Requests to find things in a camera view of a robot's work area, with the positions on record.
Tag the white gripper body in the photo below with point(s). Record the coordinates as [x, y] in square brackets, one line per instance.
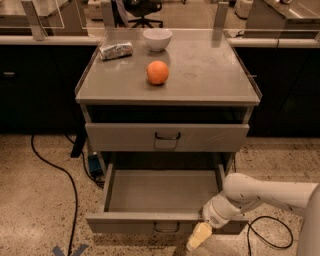
[213, 213]

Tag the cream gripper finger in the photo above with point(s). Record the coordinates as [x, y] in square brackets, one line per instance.
[201, 232]

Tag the grey drawer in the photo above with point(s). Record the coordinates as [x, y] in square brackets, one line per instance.
[146, 201]
[148, 137]

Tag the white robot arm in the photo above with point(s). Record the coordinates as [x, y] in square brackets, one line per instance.
[242, 193]

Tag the grey top drawer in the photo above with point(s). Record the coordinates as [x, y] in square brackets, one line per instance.
[148, 137]

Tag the grey metal drawer cabinet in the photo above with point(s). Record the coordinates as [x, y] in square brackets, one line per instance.
[206, 83]

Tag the blue power box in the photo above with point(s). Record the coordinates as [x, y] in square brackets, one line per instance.
[95, 168]

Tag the orange fruit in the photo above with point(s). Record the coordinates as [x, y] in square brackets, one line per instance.
[157, 72]

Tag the white ceramic bowl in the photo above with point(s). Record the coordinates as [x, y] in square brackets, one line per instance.
[157, 39]

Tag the silver snack bag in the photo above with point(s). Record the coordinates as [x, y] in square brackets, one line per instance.
[110, 52]

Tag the black office chair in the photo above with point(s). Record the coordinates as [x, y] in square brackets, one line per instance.
[140, 9]

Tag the person legs in background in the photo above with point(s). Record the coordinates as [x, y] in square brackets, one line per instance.
[119, 13]

